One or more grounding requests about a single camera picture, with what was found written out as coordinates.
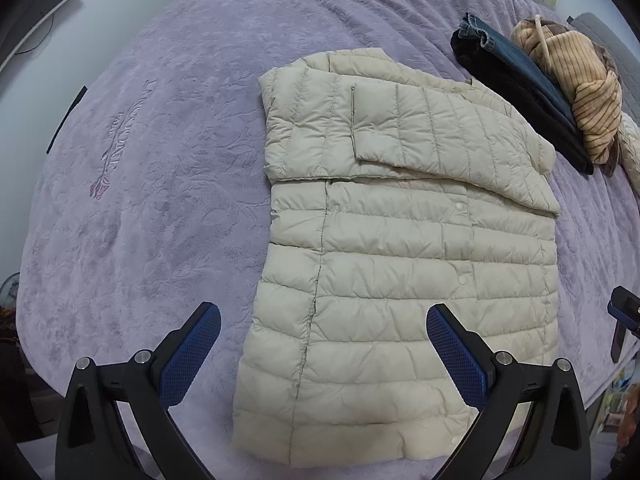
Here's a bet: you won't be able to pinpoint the small white fan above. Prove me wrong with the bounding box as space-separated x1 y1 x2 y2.
0 272 21 311

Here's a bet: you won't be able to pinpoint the thin monitor cable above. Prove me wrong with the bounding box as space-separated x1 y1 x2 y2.
15 10 56 56

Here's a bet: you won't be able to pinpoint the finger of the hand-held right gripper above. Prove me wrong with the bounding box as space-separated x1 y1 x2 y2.
607 286 640 333

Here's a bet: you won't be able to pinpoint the beige striped garment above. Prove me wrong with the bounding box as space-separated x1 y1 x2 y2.
511 15 623 163

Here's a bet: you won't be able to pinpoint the purple plush blanket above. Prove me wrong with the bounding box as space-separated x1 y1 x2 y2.
15 0 640 480

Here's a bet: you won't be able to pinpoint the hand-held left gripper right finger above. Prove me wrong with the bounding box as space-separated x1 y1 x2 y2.
426 302 593 480

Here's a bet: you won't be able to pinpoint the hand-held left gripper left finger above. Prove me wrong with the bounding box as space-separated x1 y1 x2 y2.
55 301 222 480

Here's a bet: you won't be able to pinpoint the white knit garment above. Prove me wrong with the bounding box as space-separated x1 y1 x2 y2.
617 112 640 188

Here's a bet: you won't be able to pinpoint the folded blue jeans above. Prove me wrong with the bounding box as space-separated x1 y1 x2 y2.
460 11 578 126

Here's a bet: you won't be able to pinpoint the folded black garment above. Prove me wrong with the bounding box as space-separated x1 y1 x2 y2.
450 27 595 176

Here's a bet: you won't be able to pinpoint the colourful shelf clutter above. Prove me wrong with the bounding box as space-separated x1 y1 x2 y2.
597 360 640 441

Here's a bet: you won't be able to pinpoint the cream quilted puffer jacket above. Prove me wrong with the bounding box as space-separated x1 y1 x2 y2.
231 47 561 471

